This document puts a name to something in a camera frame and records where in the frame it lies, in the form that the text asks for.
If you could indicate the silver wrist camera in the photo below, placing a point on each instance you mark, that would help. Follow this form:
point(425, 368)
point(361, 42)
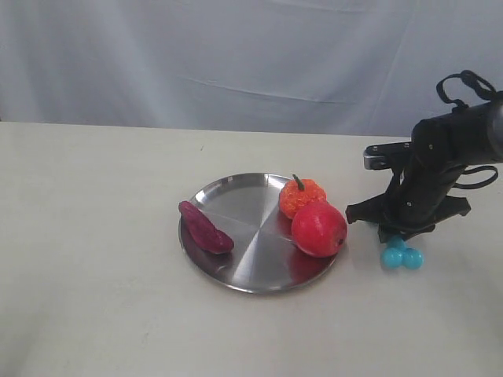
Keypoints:
point(387, 156)

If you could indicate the small orange pumpkin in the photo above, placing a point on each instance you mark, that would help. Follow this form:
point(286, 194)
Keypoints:
point(297, 193)

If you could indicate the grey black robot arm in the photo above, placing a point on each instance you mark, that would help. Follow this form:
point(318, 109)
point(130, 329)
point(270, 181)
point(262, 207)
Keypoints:
point(496, 129)

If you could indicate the white fabric backdrop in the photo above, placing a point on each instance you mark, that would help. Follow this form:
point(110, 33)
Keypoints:
point(324, 67)

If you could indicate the teal toy bone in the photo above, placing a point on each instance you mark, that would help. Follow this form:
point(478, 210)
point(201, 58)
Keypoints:
point(397, 254)

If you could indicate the round stainless steel plate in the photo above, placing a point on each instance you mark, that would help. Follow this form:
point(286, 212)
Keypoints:
point(264, 259)

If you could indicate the red apple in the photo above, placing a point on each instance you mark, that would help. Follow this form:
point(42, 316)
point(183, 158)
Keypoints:
point(319, 230)

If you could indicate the purple sweet potato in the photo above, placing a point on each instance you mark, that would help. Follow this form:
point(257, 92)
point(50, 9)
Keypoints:
point(206, 236)

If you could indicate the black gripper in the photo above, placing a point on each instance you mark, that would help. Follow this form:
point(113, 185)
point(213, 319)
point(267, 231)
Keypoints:
point(442, 149)

